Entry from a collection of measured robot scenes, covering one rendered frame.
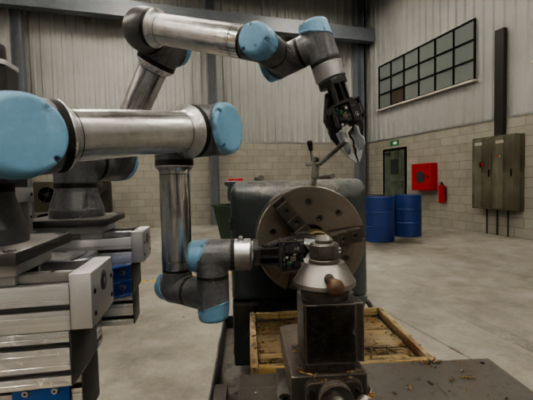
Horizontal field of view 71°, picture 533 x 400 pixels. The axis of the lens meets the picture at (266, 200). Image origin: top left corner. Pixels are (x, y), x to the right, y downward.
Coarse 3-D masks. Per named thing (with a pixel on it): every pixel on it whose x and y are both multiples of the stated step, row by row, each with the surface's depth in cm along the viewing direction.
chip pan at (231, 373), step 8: (232, 328) 182; (232, 336) 173; (224, 344) 164; (232, 344) 163; (224, 352) 156; (232, 352) 156; (224, 360) 149; (232, 360) 149; (224, 368) 143; (232, 368) 143; (240, 368) 142; (248, 368) 142; (224, 376) 137; (232, 376) 137; (232, 384) 132
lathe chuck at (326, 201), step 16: (288, 192) 105; (304, 192) 105; (320, 192) 106; (336, 192) 106; (272, 208) 105; (304, 208) 106; (320, 208) 106; (336, 208) 106; (352, 208) 106; (272, 224) 105; (320, 224) 106; (336, 224) 106; (352, 224) 107; (352, 256) 107; (272, 272) 106; (288, 272) 106; (352, 272) 107
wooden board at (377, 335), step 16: (256, 320) 98; (272, 320) 99; (288, 320) 99; (384, 320) 96; (256, 336) 89; (272, 336) 89; (368, 336) 88; (384, 336) 87; (400, 336) 86; (256, 352) 76; (272, 352) 81; (368, 352) 79; (384, 352) 79; (400, 352) 79; (416, 352) 77; (256, 368) 70; (272, 368) 70
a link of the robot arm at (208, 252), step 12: (192, 240) 88; (204, 240) 87; (216, 240) 87; (228, 240) 87; (192, 252) 85; (204, 252) 85; (216, 252) 85; (228, 252) 85; (192, 264) 85; (204, 264) 85; (216, 264) 85; (228, 264) 85; (204, 276) 85; (216, 276) 85
